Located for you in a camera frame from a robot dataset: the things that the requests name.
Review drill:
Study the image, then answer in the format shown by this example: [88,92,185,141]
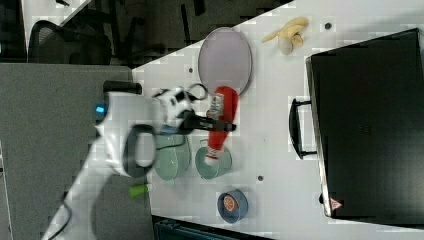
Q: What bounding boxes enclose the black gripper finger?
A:
[181,114,236,132]

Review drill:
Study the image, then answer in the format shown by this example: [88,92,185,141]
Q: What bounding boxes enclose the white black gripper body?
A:
[154,87,198,130]

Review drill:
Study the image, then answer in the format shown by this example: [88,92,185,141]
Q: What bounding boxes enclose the red ketchup bottle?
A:
[206,86,239,162]

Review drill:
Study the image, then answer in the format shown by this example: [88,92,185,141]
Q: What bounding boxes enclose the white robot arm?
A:
[41,87,236,240]

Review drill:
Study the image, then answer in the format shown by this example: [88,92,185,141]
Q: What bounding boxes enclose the grey round plate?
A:
[198,27,252,95]

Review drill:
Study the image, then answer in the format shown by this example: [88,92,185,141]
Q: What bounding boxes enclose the green perforated basket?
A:
[154,135,191,181]

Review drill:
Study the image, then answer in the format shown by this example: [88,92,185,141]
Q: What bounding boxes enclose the green cup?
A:
[195,139,232,180]

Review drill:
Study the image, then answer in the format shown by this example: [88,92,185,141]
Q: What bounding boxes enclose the green marker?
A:
[129,184,149,198]

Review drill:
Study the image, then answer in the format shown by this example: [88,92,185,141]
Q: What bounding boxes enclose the orange slice toy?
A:
[223,194,238,212]

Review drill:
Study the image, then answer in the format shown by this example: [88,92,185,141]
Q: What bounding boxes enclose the blue bowl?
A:
[217,189,249,224]

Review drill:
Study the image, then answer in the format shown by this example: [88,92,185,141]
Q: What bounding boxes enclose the peeled toy banana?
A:
[262,17,309,55]

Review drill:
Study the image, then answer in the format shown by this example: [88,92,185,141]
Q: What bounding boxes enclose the black office chair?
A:
[27,20,112,65]

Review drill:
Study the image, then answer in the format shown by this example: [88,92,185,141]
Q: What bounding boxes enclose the silver black toaster oven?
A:
[305,28,424,229]

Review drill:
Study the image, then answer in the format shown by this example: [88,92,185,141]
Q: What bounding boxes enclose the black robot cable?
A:
[156,83,209,101]

